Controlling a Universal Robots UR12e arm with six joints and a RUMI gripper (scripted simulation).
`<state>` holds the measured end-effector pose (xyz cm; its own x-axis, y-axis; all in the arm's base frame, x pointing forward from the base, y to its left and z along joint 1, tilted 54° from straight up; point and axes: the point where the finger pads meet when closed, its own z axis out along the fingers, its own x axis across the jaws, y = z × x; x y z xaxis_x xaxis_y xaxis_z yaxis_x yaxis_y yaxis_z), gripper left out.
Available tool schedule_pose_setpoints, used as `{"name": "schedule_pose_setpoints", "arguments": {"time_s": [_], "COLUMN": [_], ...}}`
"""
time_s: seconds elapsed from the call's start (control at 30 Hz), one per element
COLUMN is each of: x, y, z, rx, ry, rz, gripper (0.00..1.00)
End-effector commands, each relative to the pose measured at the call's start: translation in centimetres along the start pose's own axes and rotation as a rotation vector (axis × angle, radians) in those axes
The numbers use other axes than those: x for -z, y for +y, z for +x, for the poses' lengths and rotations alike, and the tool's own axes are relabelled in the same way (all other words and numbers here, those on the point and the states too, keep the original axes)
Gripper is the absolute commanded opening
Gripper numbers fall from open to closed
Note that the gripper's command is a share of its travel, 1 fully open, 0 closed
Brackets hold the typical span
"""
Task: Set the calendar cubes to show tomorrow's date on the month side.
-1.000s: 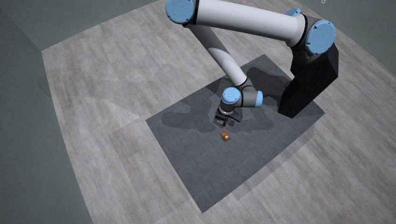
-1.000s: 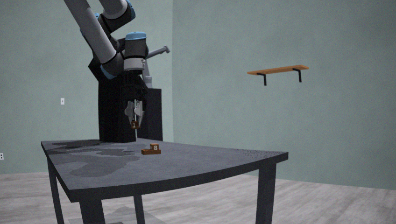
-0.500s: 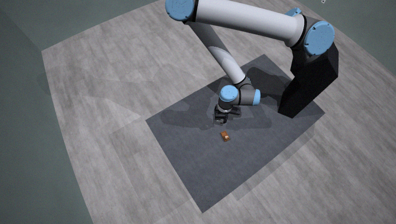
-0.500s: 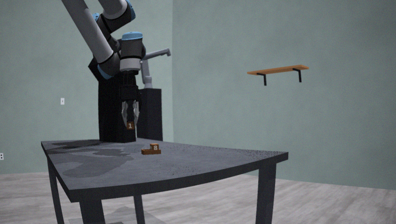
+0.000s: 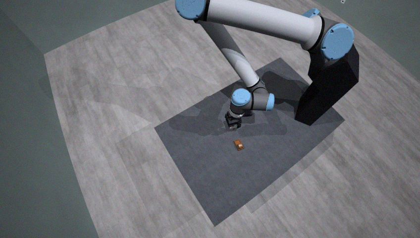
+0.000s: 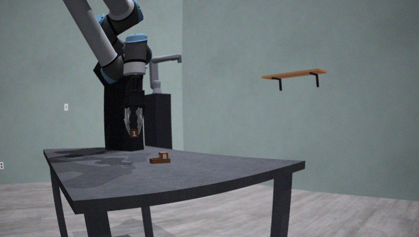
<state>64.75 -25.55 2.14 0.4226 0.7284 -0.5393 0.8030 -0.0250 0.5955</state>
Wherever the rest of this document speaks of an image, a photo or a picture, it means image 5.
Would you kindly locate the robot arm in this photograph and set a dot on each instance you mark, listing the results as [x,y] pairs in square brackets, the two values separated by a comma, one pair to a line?
[326,40]

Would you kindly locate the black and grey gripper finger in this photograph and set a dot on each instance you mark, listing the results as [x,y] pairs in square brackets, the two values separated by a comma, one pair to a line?
[236,126]

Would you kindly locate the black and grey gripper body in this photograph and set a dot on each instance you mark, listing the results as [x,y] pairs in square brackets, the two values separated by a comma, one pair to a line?
[231,121]

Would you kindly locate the brown wooden tray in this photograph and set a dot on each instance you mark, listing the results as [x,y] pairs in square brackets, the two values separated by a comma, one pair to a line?
[238,142]

